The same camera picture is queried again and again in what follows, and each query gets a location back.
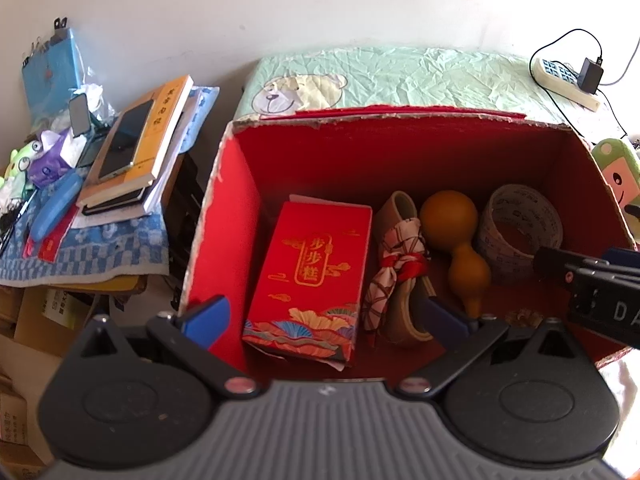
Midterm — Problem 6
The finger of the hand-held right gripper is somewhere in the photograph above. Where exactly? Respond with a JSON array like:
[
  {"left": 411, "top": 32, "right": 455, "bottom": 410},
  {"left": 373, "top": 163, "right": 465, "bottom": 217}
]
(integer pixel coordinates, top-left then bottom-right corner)
[
  {"left": 532, "top": 246, "right": 608, "bottom": 286},
  {"left": 602, "top": 247, "right": 640, "bottom": 273}
]

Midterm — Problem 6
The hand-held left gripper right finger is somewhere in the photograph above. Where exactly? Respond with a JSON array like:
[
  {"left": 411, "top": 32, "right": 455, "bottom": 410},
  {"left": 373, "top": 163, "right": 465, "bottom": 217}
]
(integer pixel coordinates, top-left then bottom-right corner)
[{"left": 397, "top": 297, "right": 596, "bottom": 401}]

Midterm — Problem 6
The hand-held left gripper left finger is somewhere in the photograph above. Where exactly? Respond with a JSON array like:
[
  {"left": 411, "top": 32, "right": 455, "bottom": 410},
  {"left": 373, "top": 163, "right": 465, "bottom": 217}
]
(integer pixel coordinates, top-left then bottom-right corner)
[{"left": 65, "top": 296, "right": 261, "bottom": 401}]

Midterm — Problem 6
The printed tape roll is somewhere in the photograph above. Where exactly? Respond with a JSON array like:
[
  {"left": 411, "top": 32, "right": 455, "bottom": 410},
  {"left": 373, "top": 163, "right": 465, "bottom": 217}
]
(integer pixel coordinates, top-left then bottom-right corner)
[{"left": 475, "top": 184, "right": 564, "bottom": 286}]

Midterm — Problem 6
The pine cone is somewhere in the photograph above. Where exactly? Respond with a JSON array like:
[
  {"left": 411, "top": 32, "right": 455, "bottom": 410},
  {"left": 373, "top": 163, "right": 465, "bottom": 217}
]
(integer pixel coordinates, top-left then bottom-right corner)
[{"left": 502, "top": 310, "right": 546, "bottom": 328}]

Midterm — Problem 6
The beige shoe with patterned cloth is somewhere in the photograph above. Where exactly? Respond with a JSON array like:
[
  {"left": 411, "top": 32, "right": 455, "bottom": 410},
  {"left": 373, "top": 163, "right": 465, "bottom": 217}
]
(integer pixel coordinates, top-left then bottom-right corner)
[{"left": 361, "top": 191, "right": 436, "bottom": 348}]

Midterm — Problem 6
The brown gourd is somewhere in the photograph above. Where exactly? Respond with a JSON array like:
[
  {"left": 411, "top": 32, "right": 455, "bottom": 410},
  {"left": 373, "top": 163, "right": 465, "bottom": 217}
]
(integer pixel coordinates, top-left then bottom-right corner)
[{"left": 419, "top": 190, "right": 492, "bottom": 318}]

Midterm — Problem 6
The small red gift box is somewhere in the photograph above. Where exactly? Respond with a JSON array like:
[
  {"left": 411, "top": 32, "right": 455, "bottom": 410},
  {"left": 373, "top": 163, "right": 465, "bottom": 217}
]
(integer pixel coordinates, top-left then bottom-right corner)
[{"left": 242, "top": 201, "right": 373, "bottom": 367}]

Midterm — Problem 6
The large red cardboard box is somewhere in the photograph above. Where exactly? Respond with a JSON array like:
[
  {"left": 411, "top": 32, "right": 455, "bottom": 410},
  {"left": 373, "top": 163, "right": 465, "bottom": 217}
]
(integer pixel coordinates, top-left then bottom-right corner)
[{"left": 180, "top": 104, "right": 640, "bottom": 381}]

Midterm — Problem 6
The green plush toy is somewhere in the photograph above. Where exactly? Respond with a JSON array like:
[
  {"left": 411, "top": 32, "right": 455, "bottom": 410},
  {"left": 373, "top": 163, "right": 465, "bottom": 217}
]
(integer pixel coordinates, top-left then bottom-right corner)
[{"left": 590, "top": 137, "right": 640, "bottom": 251}]

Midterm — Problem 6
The blue checked towel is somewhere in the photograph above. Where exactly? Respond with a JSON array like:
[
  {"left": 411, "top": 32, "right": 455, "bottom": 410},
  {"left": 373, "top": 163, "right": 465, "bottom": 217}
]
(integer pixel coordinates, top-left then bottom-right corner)
[{"left": 0, "top": 185, "right": 171, "bottom": 288}]

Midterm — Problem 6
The dark notebook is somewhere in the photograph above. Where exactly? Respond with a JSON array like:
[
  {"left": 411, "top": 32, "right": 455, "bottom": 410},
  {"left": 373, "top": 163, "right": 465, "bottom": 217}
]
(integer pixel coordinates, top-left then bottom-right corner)
[{"left": 80, "top": 187, "right": 151, "bottom": 216}]

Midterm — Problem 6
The red packet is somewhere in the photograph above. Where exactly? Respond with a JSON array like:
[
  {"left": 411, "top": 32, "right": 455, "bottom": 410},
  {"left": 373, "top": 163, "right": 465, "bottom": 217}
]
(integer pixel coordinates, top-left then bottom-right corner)
[{"left": 22, "top": 205, "right": 78, "bottom": 263}]

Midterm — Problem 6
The black power adapter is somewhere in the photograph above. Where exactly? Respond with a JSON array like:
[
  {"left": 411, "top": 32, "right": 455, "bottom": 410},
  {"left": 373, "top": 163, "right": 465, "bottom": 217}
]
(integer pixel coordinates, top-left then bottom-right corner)
[{"left": 578, "top": 57, "right": 605, "bottom": 95}]

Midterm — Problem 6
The white power strip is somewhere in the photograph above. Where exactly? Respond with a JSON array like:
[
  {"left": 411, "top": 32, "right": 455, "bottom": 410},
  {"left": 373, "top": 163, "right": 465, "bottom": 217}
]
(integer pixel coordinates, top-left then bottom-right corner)
[{"left": 530, "top": 57, "right": 601, "bottom": 112}]

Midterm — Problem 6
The black smartphone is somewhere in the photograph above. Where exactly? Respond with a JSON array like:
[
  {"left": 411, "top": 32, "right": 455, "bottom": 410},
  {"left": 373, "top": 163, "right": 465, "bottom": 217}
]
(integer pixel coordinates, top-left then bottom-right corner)
[{"left": 97, "top": 99, "right": 155, "bottom": 181}]

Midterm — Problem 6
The white paper stack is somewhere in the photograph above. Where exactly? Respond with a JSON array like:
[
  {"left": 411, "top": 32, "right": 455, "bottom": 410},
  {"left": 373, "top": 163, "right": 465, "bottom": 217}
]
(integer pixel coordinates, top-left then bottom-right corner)
[{"left": 145, "top": 85, "right": 221, "bottom": 211}]

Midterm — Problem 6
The yellow book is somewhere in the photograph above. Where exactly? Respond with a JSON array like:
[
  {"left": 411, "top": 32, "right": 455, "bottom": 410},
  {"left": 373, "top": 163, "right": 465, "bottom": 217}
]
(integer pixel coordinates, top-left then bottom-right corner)
[{"left": 77, "top": 75, "right": 195, "bottom": 196}]

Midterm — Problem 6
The purple toy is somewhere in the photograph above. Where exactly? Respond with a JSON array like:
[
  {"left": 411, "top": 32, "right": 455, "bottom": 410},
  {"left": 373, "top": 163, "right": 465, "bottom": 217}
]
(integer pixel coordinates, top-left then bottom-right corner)
[{"left": 27, "top": 130, "right": 88, "bottom": 188}]

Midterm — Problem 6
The small grey phone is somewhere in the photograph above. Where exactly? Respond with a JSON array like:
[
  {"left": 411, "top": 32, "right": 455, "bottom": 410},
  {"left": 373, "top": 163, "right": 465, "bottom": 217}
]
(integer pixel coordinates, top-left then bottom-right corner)
[{"left": 68, "top": 94, "right": 92, "bottom": 139}]

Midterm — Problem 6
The printed bear blanket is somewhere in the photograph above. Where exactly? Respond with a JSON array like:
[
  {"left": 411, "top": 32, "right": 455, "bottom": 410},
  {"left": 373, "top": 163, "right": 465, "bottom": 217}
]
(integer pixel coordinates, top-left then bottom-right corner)
[{"left": 234, "top": 46, "right": 640, "bottom": 478}]

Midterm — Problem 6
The green frog toy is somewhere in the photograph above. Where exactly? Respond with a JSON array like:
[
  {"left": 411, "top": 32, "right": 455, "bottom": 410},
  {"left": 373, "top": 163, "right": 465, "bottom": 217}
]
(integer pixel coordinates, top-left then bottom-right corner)
[{"left": 0, "top": 141, "right": 43, "bottom": 196}]

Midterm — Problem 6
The blue paper bag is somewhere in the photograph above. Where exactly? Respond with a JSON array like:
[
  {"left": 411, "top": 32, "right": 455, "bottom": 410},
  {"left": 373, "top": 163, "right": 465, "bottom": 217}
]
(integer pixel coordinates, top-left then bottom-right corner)
[{"left": 21, "top": 17, "right": 83, "bottom": 126}]

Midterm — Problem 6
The black cable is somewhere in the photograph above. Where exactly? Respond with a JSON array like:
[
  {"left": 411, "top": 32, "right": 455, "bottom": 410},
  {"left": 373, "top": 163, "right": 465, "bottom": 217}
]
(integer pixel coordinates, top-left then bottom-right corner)
[
  {"left": 597, "top": 35, "right": 640, "bottom": 141},
  {"left": 529, "top": 28, "right": 606, "bottom": 68}
]

